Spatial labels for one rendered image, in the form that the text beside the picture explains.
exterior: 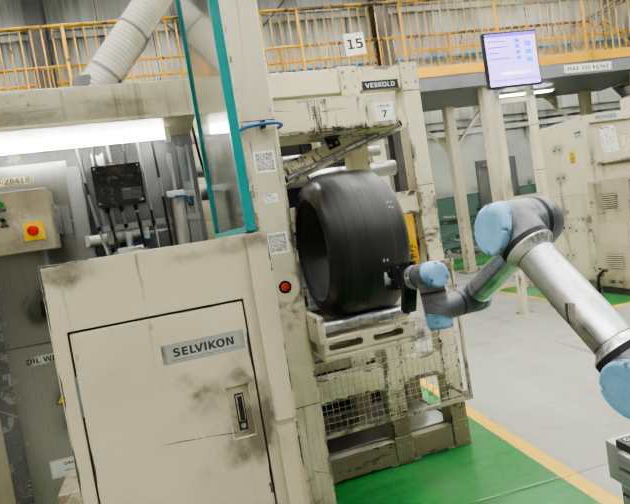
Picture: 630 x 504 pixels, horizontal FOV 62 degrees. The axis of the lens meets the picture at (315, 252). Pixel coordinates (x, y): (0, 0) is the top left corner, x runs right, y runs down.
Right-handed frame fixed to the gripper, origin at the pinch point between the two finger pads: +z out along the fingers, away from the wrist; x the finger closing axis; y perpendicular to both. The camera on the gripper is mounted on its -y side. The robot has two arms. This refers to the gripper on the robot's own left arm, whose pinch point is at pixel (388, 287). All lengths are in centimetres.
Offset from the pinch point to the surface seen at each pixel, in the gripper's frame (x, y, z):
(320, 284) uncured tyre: 10.3, 5.5, 45.8
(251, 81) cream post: 32, 80, 7
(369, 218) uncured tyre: 3.8, 24.1, -4.2
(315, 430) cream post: 30, -46, 23
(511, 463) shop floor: -69, -95, 57
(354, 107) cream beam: -16, 76, 34
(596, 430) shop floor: -123, -94, 60
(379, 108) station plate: -27, 75, 34
